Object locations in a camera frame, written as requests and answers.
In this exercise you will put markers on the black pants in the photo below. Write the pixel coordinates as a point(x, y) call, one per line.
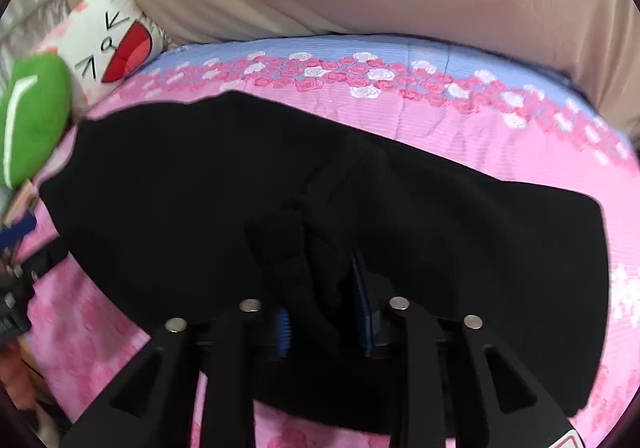
point(175, 188)

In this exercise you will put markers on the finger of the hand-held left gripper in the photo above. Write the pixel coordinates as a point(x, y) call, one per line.
point(46, 260)
point(19, 229)

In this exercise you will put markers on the cartoon face pillow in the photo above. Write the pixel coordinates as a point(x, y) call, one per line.
point(117, 45)

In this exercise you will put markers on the pink floral bed sheet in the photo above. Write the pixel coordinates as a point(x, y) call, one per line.
point(450, 137)

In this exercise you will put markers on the green plush toy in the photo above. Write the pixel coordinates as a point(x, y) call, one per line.
point(35, 117)

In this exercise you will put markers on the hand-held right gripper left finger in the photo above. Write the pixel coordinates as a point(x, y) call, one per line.
point(283, 334)

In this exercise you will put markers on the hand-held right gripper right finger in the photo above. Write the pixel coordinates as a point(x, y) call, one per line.
point(361, 300)

